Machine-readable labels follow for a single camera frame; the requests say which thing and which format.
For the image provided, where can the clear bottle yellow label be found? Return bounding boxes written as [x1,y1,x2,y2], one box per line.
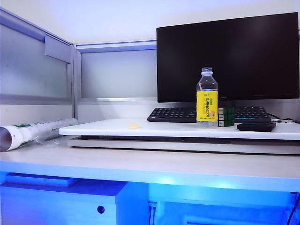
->
[196,67,219,129]

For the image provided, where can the black computer keyboard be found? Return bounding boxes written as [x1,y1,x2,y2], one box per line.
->
[147,106,272,123]

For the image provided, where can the white flat board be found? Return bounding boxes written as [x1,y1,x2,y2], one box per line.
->
[59,118,300,141]

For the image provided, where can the grey flat base board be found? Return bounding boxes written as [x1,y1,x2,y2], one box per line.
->
[67,135,300,155]

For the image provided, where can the black rubik's cube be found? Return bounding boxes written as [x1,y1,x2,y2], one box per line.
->
[217,106,236,128]

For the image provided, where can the black computer monitor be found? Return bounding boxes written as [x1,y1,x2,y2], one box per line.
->
[156,12,300,103]

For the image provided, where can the black smartphone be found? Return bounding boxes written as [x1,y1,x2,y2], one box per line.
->
[237,122,277,132]

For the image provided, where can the crumpled clear plastic wrap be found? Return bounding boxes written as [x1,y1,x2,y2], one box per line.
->
[35,136,62,149]

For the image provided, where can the grey partition hanger plate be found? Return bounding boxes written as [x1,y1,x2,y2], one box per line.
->
[45,34,72,64]

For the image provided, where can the rolled white green poster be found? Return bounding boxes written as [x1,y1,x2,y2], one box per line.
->
[0,117,79,152]

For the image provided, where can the white desk cabinet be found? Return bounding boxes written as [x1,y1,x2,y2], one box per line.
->
[0,181,150,225]

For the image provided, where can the grey cubicle partition frame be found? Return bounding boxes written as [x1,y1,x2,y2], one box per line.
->
[0,7,158,122]

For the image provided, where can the white wall socket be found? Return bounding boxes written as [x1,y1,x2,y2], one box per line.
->
[148,201,160,225]

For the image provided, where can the black cable with connector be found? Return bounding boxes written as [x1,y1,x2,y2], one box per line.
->
[267,112,300,124]

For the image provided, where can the black cable under desk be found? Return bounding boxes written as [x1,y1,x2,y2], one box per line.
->
[287,206,300,225]

